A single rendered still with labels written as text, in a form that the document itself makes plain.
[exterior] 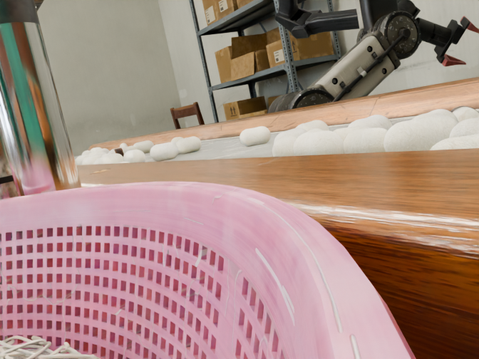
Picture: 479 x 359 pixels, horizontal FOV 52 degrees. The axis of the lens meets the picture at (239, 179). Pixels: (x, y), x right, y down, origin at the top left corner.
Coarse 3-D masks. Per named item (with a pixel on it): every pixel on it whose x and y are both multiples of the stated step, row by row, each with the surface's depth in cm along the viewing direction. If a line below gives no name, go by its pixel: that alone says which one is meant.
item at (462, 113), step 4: (460, 108) 29; (464, 108) 29; (468, 108) 29; (472, 108) 29; (456, 112) 29; (460, 112) 29; (464, 112) 28; (468, 112) 28; (472, 112) 28; (476, 112) 28; (456, 116) 29; (460, 116) 28; (464, 116) 28; (468, 116) 28; (472, 116) 28; (476, 116) 28; (460, 120) 28
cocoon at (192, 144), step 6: (186, 138) 64; (192, 138) 64; (198, 138) 65; (180, 144) 63; (186, 144) 63; (192, 144) 64; (198, 144) 64; (180, 150) 63; (186, 150) 63; (192, 150) 64
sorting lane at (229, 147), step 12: (396, 120) 49; (276, 132) 68; (204, 144) 77; (216, 144) 71; (228, 144) 66; (240, 144) 61; (264, 144) 54; (180, 156) 62; (192, 156) 58; (204, 156) 54; (216, 156) 51; (228, 156) 48; (240, 156) 46; (252, 156) 44; (264, 156) 42
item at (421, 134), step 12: (408, 120) 24; (420, 120) 24; (432, 120) 24; (444, 120) 23; (396, 132) 24; (408, 132) 24; (420, 132) 24; (432, 132) 23; (444, 132) 23; (384, 144) 25; (396, 144) 24; (408, 144) 24; (420, 144) 24; (432, 144) 23
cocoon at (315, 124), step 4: (316, 120) 41; (320, 120) 41; (304, 124) 40; (308, 124) 40; (312, 124) 41; (316, 124) 41; (320, 124) 41; (324, 124) 41; (304, 128) 40; (308, 128) 40; (312, 128) 40; (316, 128) 40; (320, 128) 41; (324, 128) 41; (328, 128) 41
